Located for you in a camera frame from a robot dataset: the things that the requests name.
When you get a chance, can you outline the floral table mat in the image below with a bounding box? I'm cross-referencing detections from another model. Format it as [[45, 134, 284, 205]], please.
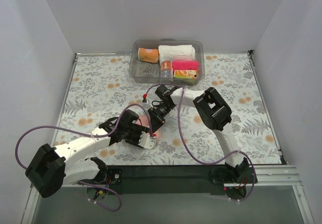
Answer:
[[60, 54, 281, 165]]

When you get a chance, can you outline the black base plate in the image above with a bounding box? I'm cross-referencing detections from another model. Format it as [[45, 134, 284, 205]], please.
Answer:
[[77, 165, 258, 195]]

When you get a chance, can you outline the rabbit print towel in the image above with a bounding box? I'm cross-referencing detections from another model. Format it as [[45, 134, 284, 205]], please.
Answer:
[[160, 60, 173, 78]]

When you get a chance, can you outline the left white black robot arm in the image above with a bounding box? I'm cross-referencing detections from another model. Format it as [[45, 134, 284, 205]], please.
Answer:
[[25, 110, 156, 198]]

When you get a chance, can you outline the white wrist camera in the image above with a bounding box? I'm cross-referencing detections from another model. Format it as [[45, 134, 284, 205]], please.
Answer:
[[141, 94, 151, 110], [138, 132, 157, 150]]

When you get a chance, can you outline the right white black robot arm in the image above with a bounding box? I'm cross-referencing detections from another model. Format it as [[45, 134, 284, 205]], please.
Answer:
[[148, 84, 257, 184]]

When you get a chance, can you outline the hot pink rolled towel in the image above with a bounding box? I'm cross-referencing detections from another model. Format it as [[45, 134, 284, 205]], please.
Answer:
[[172, 60, 199, 70]]

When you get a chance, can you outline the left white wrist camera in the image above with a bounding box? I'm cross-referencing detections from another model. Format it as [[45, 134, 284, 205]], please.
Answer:
[[138, 132, 157, 150]]

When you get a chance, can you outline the orange print rolled towel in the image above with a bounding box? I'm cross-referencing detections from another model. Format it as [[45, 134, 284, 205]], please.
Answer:
[[173, 69, 198, 79]]

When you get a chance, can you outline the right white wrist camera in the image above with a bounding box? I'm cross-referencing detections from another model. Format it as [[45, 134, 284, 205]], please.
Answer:
[[141, 94, 151, 110]]

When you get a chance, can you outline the white rolled towel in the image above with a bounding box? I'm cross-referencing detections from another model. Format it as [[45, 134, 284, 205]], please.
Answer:
[[158, 45, 196, 62]]

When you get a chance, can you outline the clear plastic bin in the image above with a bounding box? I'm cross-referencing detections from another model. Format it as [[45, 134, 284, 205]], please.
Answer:
[[129, 40, 205, 86]]

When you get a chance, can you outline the aluminium frame rail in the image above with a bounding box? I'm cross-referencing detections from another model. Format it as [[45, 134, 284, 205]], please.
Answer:
[[31, 166, 302, 187]]

